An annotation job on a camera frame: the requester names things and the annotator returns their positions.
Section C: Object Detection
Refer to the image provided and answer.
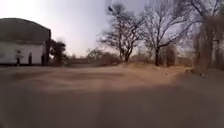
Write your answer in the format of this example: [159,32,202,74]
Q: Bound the low bushes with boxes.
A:
[66,48,123,67]

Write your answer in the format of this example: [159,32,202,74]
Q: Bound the bare tree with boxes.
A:
[141,0,201,67]
[191,0,224,71]
[97,3,146,64]

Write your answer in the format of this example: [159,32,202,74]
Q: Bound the brown dirt ground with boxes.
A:
[0,64,224,128]

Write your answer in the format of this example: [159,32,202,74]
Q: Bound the dry grass verge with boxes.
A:
[113,62,201,79]

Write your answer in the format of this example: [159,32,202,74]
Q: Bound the dark leafy tree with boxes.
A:
[49,39,68,66]

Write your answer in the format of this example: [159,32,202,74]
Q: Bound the white building with dark roof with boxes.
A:
[0,17,53,67]

